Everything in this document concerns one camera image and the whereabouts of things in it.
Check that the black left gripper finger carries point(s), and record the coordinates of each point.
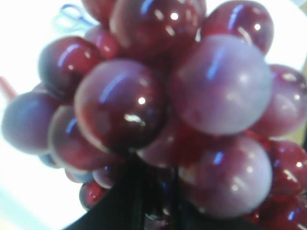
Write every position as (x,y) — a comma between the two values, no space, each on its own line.
(145,198)

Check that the artificial red grape bunch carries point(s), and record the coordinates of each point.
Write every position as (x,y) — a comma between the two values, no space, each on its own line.
(178,88)

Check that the red glitter pen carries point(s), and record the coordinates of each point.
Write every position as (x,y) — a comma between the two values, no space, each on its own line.
(7,91)

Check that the blue small scissors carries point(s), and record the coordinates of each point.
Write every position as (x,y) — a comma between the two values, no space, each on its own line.
(72,18)

